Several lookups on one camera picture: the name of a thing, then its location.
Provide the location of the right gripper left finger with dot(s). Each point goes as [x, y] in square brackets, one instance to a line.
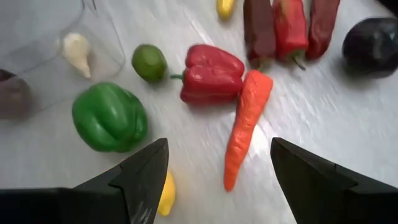
[93, 202]

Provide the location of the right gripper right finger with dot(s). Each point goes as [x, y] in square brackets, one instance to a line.
[335, 196]

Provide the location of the yellow lemon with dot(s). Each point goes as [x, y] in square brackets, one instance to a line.
[168, 196]

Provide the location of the green bell pepper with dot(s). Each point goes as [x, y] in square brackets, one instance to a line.
[109, 118]

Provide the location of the orange carrot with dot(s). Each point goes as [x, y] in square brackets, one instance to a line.
[248, 118]

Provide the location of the white garlic bulb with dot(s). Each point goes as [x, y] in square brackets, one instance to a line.
[76, 49]

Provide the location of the dark purple onion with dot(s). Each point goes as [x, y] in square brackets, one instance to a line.
[373, 46]

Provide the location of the bright red long pepper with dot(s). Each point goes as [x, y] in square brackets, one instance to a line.
[290, 31]

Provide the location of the red bell pepper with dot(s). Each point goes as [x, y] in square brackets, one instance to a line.
[211, 76]

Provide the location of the yellow elongated vegetable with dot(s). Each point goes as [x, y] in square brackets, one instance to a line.
[225, 7]

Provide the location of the dark red round produce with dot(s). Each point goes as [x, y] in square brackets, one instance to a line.
[14, 96]

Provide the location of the green lime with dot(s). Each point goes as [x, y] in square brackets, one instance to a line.
[149, 63]

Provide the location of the clear plastic bin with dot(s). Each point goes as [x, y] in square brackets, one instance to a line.
[109, 53]

